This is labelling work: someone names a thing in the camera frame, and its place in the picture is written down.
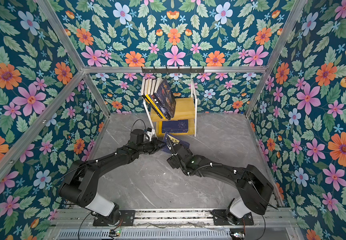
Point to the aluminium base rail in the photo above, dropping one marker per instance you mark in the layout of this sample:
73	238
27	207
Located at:
175	218

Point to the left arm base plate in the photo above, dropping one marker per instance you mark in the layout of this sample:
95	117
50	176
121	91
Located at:
122	218

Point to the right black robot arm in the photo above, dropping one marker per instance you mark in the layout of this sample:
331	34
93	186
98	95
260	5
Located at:
255	190

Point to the black book white characters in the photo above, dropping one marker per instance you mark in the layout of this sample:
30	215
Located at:
160	100

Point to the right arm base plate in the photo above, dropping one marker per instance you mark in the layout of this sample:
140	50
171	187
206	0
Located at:
221	218

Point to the yellow cartoon cover book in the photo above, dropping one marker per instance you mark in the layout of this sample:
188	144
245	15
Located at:
152	102

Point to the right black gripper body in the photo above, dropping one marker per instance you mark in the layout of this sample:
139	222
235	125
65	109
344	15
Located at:
172	161

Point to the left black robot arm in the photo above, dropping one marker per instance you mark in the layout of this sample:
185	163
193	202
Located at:
80	184

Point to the dark portrait book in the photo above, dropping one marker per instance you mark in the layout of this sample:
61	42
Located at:
150	97
165	92

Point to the black hook rail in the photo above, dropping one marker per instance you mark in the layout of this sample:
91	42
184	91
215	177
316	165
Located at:
171	70

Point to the navy book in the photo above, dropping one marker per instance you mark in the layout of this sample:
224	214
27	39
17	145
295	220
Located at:
174	126
175	140

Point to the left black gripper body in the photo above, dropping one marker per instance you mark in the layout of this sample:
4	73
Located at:
150	146

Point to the white wooden two-tier shelf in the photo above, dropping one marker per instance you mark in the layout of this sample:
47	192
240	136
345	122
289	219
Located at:
185	120

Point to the black book leaning on shelf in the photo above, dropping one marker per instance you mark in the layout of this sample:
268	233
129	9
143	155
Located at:
147	102

